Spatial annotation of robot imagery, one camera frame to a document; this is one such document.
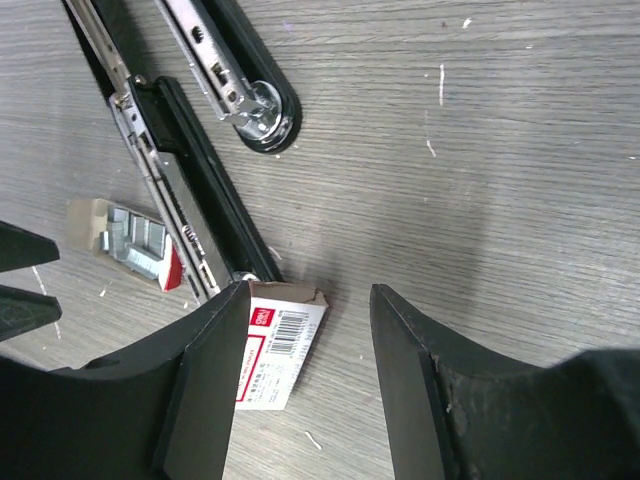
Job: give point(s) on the red white staple box sleeve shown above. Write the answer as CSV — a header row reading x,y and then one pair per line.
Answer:
x,y
283,321

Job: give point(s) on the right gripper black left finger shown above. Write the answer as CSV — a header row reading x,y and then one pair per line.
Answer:
x,y
160,408

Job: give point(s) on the black stapler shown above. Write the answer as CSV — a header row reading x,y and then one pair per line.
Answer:
x,y
236,72
216,239

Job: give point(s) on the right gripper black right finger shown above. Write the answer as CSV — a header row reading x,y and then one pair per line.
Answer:
x,y
455,409

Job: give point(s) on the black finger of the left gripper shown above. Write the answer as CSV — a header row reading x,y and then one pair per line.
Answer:
x,y
20,248
23,311

